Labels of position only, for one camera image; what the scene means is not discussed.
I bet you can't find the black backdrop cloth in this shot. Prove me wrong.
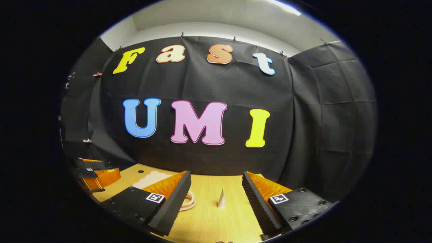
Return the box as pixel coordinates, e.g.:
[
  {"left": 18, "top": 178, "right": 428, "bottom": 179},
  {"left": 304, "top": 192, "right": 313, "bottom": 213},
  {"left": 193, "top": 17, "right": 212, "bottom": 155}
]
[{"left": 60, "top": 35, "right": 378, "bottom": 203}]

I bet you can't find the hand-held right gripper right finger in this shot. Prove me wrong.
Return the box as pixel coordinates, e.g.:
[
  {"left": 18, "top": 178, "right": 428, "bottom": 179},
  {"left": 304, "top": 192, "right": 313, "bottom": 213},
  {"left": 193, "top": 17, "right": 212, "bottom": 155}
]
[{"left": 242, "top": 171, "right": 339, "bottom": 241}]

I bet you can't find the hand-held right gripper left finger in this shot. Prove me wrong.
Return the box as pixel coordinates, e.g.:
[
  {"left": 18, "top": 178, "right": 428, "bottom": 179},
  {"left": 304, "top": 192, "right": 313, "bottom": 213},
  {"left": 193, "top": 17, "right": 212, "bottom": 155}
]
[{"left": 100, "top": 170, "right": 192, "bottom": 237}]

